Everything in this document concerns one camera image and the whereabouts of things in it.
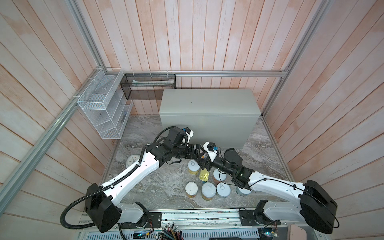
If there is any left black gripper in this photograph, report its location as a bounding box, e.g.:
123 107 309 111
172 143 206 159

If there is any yellow label white-lid can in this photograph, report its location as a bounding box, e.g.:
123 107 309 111
188 160 201 175

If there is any yellow can plain lid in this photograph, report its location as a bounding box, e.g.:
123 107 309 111
185 182 199 198

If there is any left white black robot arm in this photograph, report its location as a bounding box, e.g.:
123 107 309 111
85 127 194 233

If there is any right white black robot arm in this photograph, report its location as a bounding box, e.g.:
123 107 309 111
188 142 340 234

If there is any brown label pull-tab can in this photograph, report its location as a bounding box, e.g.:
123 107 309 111
213 169 227 185

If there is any blue label pull-tab can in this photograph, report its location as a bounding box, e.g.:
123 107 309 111
217 183 231 198

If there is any teal label pull-tab can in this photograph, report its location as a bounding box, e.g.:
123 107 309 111
236 187 252 197

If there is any yellow oval sardine tin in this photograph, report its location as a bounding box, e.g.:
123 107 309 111
199 169 210 183

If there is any orange can plain lid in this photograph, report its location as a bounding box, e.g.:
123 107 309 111
202 183 217 201

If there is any grey metal cabinet box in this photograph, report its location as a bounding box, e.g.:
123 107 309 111
160 89 261 149

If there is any small white round clock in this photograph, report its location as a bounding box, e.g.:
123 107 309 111
126 154 140 168

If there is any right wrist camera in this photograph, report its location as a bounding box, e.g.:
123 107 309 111
203 142 219 163

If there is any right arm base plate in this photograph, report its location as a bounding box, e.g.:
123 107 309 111
238 208 281 226

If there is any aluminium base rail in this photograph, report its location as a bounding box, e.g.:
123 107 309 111
73 209 331 240

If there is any black mesh wall basket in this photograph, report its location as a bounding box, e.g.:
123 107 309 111
120 73 177 101

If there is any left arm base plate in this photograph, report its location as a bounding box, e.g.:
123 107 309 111
122 212 162 230

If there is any white wire mesh shelf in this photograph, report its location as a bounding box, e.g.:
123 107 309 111
78 68 133 140

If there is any colourful wire bundle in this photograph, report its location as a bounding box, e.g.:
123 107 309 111
158 226 184 240

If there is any black corrugated cable hose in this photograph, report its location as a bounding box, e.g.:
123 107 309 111
59 163 142 230

